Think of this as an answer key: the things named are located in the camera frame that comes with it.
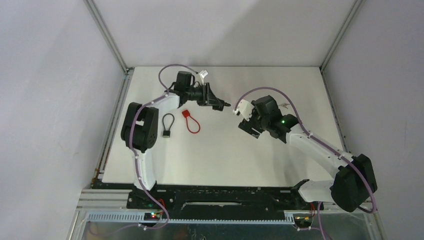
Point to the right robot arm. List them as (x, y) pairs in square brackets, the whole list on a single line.
[(352, 179)]

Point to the black cable lock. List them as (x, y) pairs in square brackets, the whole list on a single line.
[(166, 133)]

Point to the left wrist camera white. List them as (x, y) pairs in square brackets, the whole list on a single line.
[(203, 74)]

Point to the red cable lock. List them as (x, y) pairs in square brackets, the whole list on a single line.
[(192, 125)]

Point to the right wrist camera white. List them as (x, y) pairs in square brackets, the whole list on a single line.
[(245, 109)]

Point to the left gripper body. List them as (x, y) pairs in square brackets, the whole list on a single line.
[(199, 94)]

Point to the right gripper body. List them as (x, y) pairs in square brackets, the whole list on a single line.
[(257, 123)]

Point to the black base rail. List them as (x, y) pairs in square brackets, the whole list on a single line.
[(221, 203)]

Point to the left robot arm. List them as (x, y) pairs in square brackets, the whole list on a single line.
[(140, 127)]

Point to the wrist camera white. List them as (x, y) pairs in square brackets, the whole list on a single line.
[(245, 109), (203, 74)]

